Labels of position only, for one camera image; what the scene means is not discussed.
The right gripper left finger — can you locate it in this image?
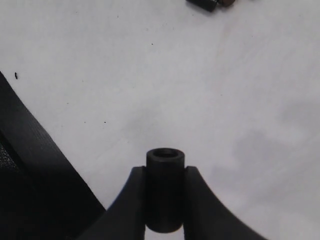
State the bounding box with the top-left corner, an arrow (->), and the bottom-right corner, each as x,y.
79,166 -> 147,240

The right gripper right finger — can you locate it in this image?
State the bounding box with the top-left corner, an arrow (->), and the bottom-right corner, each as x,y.
184,165 -> 271,240

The black cylindrical sleeve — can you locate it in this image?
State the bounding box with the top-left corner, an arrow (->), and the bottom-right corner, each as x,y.
145,147 -> 186,234
185,0 -> 221,13

